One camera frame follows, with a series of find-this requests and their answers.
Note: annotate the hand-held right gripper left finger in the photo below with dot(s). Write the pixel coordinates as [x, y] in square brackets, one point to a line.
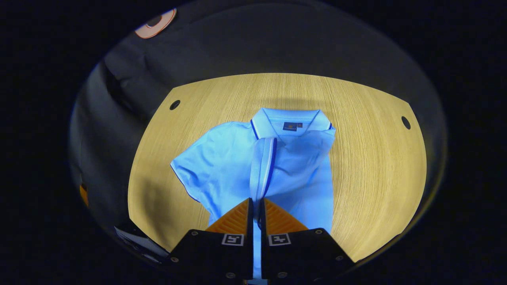
[250, 225]

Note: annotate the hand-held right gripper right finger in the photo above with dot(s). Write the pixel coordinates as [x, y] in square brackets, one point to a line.
[263, 225]

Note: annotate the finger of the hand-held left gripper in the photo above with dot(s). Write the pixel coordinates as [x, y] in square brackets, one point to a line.
[83, 194]

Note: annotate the light blue T-shirt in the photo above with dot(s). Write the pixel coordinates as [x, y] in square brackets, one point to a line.
[222, 166]

